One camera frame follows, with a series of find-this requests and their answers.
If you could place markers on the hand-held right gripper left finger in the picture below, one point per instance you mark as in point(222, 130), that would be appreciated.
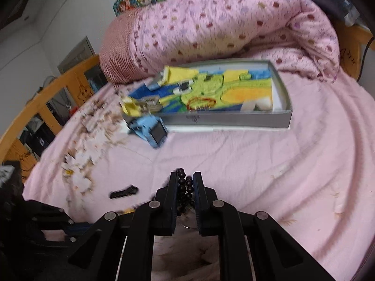
point(173, 202)

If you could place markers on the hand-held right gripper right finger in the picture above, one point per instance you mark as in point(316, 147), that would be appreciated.
point(198, 202)

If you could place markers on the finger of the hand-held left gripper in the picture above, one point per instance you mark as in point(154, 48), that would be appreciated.
point(52, 212)
point(64, 235)

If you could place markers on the grey tray box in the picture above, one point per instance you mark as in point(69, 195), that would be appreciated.
point(228, 120)

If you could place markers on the black hair clip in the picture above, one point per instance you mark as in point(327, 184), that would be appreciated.
point(124, 192)

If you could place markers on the pink bed sheet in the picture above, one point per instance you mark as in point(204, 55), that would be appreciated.
point(263, 166)

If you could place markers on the light blue watch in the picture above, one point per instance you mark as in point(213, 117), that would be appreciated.
point(146, 128)

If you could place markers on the white foam block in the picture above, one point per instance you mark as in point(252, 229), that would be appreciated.
point(249, 105)

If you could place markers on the wooden chair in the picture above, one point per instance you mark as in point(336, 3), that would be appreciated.
point(44, 93)

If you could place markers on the red checked pillow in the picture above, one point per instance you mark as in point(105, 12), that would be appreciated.
point(117, 52)

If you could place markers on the pink dotted quilt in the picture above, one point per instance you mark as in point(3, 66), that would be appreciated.
point(234, 26)

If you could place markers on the dark blue bag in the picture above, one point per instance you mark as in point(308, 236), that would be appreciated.
point(337, 0)

